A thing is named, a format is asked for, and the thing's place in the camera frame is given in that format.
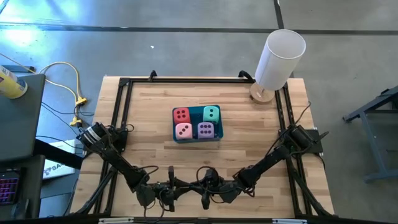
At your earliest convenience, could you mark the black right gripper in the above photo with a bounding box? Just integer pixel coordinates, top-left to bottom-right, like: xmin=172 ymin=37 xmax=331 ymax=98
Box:
xmin=192 ymin=180 xmax=242 ymax=210

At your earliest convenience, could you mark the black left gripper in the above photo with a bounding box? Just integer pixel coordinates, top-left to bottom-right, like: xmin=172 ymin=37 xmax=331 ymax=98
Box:
xmin=154 ymin=166 xmax=192 ymax=213

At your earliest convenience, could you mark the large pink foam die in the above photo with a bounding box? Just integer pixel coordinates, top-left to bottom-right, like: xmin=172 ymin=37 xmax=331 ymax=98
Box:
xmin=175 ymin=123 xmax=193 ymax=141

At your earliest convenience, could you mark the large purple foam die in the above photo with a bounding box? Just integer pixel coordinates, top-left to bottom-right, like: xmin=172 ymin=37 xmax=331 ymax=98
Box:
xmin=197 ymin=121 xmax=215 ymax=139

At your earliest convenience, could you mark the large red foam die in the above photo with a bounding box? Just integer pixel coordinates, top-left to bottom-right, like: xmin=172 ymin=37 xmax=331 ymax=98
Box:
xmin=173 ymin=108 xmax=192 ymax=126

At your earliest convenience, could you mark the teal plastic tray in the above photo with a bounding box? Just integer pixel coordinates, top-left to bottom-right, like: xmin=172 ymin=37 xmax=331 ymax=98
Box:
xmin=172 ymin=105 xmax=224 ymax=144

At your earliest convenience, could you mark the large green foam die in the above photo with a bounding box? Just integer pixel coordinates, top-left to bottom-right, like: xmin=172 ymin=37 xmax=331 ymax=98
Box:
xmin=203 ymin=105 xmax=220 ymax=124

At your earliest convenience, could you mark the silver aluminium bar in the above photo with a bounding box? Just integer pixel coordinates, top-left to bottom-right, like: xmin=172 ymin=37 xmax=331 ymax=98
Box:
xmin=272 ymin=218 xmax=308 ymax=224
xmin=98 ymin=217 xmax=134 ymax=224

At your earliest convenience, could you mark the white printed box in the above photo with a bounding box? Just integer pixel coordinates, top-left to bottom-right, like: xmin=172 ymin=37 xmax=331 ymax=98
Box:
xmin=42 ymin=139 xmax=77 ymax=180

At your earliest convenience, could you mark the white shade wooden base lamp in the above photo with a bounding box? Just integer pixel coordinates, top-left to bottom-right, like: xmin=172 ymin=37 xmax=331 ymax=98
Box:
xmin=249 ymin=29 xmax=307 ymax=105

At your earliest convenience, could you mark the backlit keyboard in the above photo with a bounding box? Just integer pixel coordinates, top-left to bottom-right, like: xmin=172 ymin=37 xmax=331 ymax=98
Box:
xmin=0 ymin=172 xmax=20 ymax=206

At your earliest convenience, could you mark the grey desk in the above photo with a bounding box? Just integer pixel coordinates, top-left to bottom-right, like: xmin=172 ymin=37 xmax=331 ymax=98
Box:
xmin=0 ymin=73 xmax=47 ymax=162

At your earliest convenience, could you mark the blue-grey metal stand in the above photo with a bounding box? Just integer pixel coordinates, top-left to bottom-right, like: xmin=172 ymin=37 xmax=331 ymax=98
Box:
xmin=342 ymin=85 xmax=398 ymax=183

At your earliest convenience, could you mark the yellow cylindrical canister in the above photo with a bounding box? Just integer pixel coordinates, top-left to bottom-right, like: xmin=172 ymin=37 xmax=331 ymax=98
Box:
xmin=0 ymin=65 xmax=29 ymax=100

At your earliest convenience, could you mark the black aluminium table frame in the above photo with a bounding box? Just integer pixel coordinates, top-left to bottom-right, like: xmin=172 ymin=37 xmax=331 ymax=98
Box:
xmin=70 ymin=70 xmax=335 ymax=224

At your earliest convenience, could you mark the yellow power cable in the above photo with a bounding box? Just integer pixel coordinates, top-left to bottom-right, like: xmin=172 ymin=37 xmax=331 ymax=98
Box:
xmin=0 ymin=52 xmax=88 ymax=127

